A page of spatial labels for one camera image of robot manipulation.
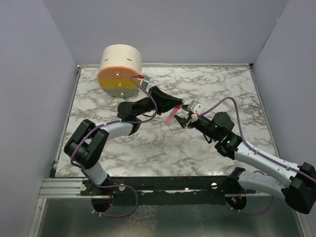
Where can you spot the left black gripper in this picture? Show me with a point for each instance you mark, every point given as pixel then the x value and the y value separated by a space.
pixel 164 102

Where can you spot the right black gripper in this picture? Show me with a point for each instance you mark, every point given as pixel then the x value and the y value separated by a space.
pixel 182 121

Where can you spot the pink keyring tag with ring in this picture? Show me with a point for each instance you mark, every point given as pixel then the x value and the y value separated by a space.
pixel 176 107

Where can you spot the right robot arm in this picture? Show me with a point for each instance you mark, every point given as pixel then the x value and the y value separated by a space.
pixel 295 183

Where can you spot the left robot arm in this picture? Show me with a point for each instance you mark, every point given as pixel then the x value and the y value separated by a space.
pixel 86 144

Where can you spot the round pastel drawer cabinet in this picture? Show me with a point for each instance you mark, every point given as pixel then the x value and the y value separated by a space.
pixel 119 62

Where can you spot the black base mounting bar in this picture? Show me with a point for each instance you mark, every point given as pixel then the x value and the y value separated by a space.
pixel 173 190

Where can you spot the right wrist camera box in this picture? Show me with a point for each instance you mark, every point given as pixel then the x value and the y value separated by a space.
pixel 195 108

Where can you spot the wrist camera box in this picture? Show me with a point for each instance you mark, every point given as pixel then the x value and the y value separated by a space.
pixel 195 108
pixel 144 81

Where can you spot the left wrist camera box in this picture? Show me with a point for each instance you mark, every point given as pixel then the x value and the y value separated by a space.
pixel 144 81

